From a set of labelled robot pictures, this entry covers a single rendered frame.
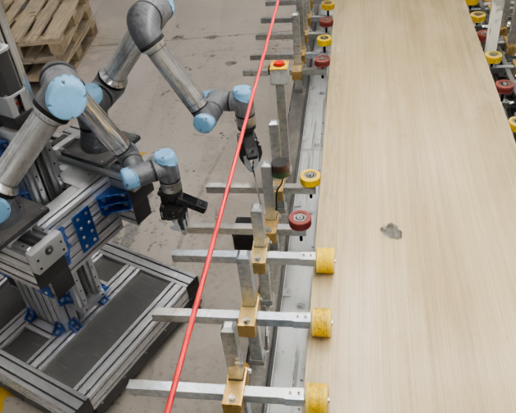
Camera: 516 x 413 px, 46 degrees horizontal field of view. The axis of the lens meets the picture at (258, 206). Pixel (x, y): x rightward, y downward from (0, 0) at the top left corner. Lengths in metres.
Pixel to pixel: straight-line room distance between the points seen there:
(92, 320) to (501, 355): 1.82
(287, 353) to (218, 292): 1.14
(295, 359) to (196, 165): 2.24
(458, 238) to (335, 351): 0.62
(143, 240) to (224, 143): 1.05
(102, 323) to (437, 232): 1.56
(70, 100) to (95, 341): 1.32
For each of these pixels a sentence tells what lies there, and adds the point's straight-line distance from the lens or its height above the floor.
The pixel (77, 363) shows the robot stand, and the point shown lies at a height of 0.21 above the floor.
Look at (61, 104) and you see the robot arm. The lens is 1.84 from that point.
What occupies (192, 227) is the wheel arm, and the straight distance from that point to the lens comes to 2.24.
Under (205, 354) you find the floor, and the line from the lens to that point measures 2.94.
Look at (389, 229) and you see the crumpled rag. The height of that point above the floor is 0.91.
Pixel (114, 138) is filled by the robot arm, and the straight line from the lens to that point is 2.11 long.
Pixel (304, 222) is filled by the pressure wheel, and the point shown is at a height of 0.91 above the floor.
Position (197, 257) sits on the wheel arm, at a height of 0.95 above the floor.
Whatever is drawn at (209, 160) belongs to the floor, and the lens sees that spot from 4.12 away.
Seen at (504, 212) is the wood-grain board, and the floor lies 0.90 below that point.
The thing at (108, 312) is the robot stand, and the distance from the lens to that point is 2.94.
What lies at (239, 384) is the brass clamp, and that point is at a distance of 1.62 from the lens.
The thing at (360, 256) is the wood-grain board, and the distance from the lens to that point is 2.01.
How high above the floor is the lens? 2.29
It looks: 39 degrees down
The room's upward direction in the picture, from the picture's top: 6 degrees counter-clockwise
